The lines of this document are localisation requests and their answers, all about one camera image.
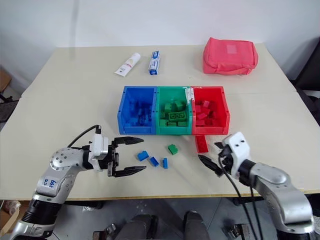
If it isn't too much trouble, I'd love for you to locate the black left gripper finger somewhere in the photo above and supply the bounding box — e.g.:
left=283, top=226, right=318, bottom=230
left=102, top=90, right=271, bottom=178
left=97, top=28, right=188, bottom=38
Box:
left=107, top=162, right=148, bottom=179
left=113, top=136, right=146, bottom=147

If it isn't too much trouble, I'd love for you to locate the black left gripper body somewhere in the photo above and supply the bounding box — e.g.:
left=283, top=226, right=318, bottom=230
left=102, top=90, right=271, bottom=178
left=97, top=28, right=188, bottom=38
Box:
left=94, top=140, right=121, bottom=176

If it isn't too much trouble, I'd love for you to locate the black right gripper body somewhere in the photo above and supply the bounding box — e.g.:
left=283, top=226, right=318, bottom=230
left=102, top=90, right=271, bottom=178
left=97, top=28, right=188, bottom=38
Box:
left=216, top=144, right=236, bottom=176

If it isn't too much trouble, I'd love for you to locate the long red building block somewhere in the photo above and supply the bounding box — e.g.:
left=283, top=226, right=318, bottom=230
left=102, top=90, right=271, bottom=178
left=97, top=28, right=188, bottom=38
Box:
left=195, top=135, right=209, bottom=154

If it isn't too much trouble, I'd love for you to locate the red plastic bin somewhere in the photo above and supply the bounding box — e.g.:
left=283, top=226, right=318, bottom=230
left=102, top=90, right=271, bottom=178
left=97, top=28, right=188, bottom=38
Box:
left=190, top=86, right=230, bottom=136

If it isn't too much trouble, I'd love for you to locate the blue plastic bin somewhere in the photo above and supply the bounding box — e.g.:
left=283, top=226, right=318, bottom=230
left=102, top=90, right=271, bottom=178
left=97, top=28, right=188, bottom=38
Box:
left=116, top=85, right=158, bottom=135

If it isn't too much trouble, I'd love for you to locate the flat green studded block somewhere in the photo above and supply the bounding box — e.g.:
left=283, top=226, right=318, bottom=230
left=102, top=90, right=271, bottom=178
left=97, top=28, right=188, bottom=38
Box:
left=167, top=111, right=189, bottom=123

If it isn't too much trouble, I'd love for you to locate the dark rounded robot leg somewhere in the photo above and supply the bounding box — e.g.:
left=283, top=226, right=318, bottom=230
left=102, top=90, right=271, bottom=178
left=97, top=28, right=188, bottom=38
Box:
left=183, top=210, right=211, bottom=240
left=116, top=214, right=159, bottom=240

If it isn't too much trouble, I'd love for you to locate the metal robot foot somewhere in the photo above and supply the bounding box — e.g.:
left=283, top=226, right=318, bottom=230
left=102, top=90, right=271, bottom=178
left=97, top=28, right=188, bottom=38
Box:
left=224, top=223, right=254, bottom=240
left=93, top=221, right=119, bottom=240

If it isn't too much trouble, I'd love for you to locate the green plastic bin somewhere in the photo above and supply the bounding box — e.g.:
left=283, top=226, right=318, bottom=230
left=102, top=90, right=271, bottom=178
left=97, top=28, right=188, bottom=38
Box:
left=154, top=86, right=194, bottom=136

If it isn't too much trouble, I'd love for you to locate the white cosmetic tube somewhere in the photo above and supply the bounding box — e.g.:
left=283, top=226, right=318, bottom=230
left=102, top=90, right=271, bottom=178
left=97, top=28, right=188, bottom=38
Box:
left=114, top=52, right=141, bottom=79

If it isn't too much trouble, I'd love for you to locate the blue white toothpaste box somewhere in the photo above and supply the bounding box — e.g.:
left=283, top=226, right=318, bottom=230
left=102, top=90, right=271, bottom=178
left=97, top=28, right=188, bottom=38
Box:
left=147, top=50, right=161, bottom=76

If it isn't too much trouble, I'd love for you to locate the red fabric pouch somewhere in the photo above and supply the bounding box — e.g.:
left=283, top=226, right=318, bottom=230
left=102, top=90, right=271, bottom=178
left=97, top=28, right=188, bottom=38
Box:
left=202, top=37, right=260, bottom=76

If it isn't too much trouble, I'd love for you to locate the black chair base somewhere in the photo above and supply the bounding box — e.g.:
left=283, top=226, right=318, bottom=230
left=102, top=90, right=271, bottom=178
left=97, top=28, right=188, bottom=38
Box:
left=0, top=93, right=21, bottom=124

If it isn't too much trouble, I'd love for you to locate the open cardboard box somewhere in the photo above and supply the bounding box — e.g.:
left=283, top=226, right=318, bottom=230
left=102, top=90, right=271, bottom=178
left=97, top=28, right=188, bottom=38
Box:
left=0, top=199, right=29, bottom=240

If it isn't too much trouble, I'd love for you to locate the black office chair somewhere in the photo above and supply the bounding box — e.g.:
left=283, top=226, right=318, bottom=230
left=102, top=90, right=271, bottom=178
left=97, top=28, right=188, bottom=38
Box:
left=289, top=36, right=320, bottom=121

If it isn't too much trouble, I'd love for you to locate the brown cardboard box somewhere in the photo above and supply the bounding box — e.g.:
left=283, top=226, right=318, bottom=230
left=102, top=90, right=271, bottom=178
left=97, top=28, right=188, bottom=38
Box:
left=0, top=68, right=12, bottom=94

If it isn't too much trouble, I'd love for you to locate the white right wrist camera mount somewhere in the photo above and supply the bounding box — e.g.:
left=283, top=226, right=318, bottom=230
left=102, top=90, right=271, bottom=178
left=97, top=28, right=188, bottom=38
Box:
left=221, top=131, right=252, bottom=174

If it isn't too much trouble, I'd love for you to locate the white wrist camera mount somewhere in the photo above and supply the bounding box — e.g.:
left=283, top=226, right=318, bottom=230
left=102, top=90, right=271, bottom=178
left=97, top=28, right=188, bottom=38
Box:
left=221, top=131, right=252, bottom=174
left=88, top=133, right=111, bottom=162

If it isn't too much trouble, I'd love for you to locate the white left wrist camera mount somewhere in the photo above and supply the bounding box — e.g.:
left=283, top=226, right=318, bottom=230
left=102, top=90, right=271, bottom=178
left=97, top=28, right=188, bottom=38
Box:
left=88, top=133, right=111, bottom=162

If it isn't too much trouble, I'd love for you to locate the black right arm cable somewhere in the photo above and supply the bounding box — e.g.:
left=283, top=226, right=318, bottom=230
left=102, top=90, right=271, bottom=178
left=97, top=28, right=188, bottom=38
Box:
left=218, top=154, right=265, bottom=240

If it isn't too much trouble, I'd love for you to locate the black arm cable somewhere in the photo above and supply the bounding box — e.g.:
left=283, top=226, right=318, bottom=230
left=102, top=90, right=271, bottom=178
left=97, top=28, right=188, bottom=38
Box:
left=67, top=124, right=102, bottom=149
left=218, top=154, right=265, bottom=240

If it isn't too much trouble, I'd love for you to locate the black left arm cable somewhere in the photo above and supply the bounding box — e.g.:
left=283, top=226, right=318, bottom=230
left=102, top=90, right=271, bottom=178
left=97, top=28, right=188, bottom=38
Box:
left=67, top=124, right=102, bottom=149

